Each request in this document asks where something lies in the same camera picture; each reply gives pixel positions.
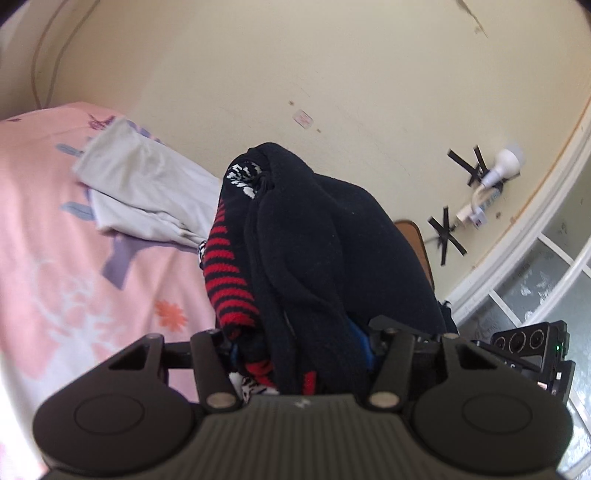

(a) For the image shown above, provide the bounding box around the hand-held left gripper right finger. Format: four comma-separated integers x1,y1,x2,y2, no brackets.
360,315,502,410

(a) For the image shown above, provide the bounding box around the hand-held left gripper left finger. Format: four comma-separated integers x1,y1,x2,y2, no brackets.
109,329,243,412

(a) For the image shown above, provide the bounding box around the black red patterned knit sweater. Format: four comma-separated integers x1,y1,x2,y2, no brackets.
198,142,460,398

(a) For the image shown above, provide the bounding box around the black tape cross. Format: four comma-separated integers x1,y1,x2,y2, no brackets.
427,206,468,267
446,145,490,188

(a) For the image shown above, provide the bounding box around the white plug adapter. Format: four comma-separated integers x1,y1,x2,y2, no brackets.
455,203,489,229

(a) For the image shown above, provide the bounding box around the pink floral bedsheet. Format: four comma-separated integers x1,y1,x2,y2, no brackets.
0,102,232,467

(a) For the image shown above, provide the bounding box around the white cloth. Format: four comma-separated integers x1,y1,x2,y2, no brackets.
71,116,223,250

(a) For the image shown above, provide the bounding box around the white light bulb with socket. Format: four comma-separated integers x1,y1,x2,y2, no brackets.
480,144,527,191

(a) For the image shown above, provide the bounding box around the white window frame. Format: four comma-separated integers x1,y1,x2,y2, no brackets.
443,99,591,478

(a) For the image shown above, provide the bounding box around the thin white cable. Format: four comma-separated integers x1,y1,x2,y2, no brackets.
422,182,492,243

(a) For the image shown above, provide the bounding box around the thin brown wall cable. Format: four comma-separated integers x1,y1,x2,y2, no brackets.
30,0,100,109

